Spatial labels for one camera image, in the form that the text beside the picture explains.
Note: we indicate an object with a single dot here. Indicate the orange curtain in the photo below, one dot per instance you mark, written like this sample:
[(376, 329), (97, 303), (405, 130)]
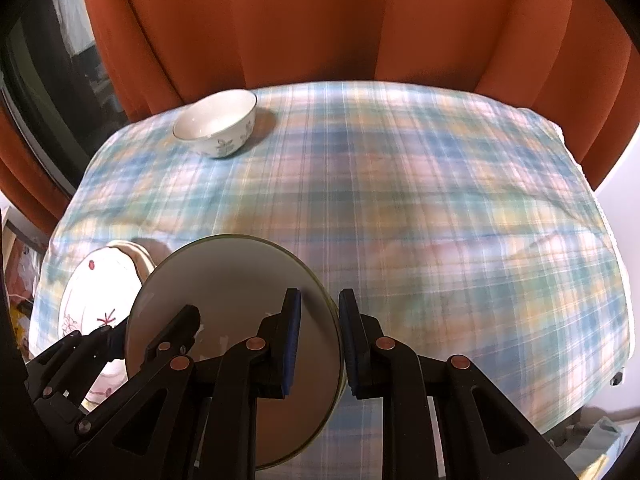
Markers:
[(325, 20)]

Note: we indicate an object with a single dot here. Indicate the pale plastic bag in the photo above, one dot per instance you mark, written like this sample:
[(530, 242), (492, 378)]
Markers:
[(597, 435)]

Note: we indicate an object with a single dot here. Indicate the dark glass window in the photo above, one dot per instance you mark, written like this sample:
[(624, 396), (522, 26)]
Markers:
[(60, 85)]

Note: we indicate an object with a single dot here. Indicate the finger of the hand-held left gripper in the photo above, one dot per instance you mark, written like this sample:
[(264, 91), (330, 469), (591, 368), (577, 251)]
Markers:
[(90, 355), (177, 330)]

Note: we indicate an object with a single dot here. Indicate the small red patterned plate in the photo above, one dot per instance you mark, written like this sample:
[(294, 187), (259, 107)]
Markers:
[(95, 290)]

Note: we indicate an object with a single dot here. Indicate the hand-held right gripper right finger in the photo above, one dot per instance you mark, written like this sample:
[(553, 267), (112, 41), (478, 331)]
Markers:
[(350, 345)]

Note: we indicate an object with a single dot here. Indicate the plaid tablecloth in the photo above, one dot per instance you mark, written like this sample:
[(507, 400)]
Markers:
[(425, 210)]

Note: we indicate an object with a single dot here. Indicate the white floral bowl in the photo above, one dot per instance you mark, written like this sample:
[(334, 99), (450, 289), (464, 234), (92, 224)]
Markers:
[(215, 110), (225, 280)]

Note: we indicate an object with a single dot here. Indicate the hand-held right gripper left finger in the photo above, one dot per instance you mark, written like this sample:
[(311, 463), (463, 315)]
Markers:
[(290, 340)]

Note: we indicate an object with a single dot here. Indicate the yellow packet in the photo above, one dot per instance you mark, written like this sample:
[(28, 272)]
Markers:
[(21, 327)]

